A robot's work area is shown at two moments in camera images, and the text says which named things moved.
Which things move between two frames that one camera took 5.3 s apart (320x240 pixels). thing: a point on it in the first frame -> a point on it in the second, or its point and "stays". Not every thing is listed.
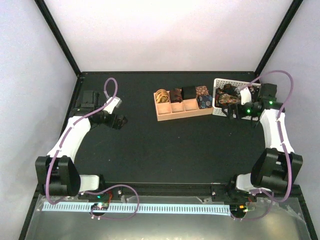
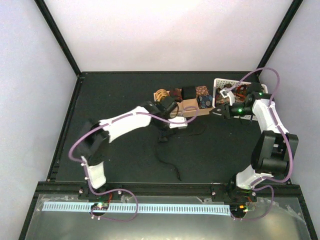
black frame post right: x=291 y=15 stays
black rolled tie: x=188 y=92 stays
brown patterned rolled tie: x=201 y=90 stays
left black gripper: x=119 y=124 -> x=163 y=133
